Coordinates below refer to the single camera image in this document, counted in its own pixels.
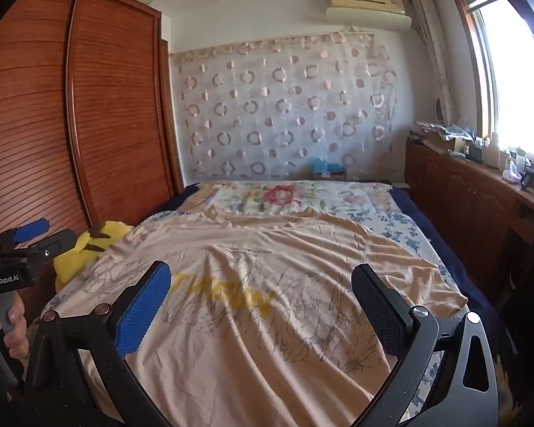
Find cream air conditioner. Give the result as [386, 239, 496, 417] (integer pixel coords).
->
[325, 0, 413, 32]

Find person's left hand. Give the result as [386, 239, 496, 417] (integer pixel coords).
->
[0, 296, 28, 359]

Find wooden cabinet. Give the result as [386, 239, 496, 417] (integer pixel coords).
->
[404, 137, 534, 321]

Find pile of household clutter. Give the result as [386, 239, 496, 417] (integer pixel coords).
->
[409, 116, 534, 205]

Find beige printed t-shirt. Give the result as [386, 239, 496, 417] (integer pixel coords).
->
[42, 207, 469, 427]

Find blue box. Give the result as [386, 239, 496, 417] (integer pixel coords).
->
[311, 160, 347, 181]

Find wooden framed window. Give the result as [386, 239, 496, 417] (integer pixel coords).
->
[447, 0, 534, 179]

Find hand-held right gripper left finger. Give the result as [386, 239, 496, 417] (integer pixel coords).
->
[24, 260, 174, 427]

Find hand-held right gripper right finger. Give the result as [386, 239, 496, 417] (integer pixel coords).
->
[351, 263, 499, 427]

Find yellow plush toy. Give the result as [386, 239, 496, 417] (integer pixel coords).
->
[53, 220, 134, 293]

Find pink floral blanket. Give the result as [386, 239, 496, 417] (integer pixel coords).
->
[180, 180, 395, 220]

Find wooden slatted wardrobe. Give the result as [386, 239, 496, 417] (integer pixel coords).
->
[0, 0, 186, 321]

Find white wrapped pipe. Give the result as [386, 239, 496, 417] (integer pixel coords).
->
[409, 0, 455, 126]

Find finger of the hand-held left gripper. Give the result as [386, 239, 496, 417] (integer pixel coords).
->
[12, 218, 52, 243]
[29, 230, 78, 262]

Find navy bed cover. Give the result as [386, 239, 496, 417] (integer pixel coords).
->
[160, 182, 519, 365]

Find sheer circle-patterned wall cloth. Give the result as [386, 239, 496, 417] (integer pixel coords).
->
[169, 27, 402, 183]

